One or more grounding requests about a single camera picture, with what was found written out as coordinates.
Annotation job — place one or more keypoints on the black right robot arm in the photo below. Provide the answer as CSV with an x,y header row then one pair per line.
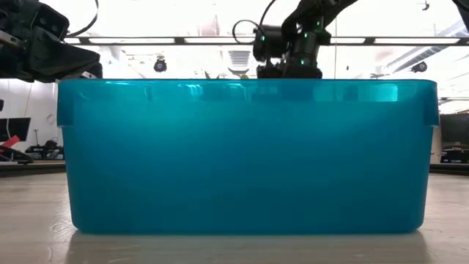
x,y
315,14

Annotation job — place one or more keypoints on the black round spot lamp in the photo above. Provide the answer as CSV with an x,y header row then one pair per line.
x,y
419,67
160,66

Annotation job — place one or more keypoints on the teal translucent plastic basket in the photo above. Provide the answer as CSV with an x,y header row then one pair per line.
x,y
234,157

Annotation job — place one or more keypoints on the dark workstation equipment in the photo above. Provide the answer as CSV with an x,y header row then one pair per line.
x,y
454,128

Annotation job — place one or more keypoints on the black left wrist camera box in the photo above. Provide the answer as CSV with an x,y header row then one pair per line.
x,y
51,20

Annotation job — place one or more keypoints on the black flat monitor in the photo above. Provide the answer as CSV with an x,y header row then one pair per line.
x,y
18,128

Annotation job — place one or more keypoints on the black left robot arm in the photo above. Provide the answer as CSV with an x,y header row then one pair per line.
x,y
11,11

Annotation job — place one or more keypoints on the small black robot arm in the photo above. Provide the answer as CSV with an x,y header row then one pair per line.
x,y
45,150

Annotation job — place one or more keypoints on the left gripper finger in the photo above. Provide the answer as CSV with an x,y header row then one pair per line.
x,y
89,71

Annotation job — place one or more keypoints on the black overhead frame bar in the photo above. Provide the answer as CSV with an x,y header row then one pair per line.
x,y
179,40

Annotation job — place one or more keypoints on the green plant in white pot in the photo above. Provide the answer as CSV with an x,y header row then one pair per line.
x,y
243,76

